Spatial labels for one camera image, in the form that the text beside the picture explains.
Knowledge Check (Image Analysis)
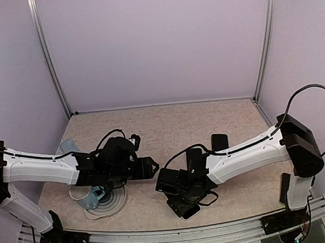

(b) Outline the aluminium frame post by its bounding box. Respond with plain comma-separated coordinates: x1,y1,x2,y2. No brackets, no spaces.
27,0,73,119
253,0,276,104

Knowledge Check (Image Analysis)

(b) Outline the blue phone case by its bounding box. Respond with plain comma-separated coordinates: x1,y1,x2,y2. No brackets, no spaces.
58,139,80,154

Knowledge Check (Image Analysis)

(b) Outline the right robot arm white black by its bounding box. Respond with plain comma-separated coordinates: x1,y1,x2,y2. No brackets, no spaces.
155,114,324,227

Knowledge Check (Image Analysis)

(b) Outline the grey collapsible silicone bowl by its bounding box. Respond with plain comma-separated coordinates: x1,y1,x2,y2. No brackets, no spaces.
85,187,127,220

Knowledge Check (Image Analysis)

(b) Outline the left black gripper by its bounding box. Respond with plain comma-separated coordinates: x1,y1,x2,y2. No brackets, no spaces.
104,155,160,183

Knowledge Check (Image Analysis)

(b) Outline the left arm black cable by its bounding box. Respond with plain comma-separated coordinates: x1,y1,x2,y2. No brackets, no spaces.
0,129,126,168

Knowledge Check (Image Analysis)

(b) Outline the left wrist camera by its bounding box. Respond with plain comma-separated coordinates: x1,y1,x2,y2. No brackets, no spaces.
129,134,141,152

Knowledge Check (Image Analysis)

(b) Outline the white-edged black smartphone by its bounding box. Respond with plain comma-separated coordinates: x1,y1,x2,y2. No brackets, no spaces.
211,133,229,152

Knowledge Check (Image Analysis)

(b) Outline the right aluminium frame post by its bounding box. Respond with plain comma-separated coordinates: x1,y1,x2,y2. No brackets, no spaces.
253,0,276,104

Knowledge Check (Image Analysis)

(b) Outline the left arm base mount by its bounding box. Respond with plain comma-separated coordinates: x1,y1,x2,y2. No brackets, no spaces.
40,228,90,243

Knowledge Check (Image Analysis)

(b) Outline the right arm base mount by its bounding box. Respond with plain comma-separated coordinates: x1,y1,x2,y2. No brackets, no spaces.
260,203,310,235

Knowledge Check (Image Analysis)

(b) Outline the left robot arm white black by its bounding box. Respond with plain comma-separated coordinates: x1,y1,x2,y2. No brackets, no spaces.
0,134,159,243

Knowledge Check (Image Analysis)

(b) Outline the left aluminium frame post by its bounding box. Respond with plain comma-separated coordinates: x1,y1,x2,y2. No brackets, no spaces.
27,0,73,119

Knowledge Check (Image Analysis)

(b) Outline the light blue mug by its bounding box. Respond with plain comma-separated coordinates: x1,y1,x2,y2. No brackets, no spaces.
69,186,105,211

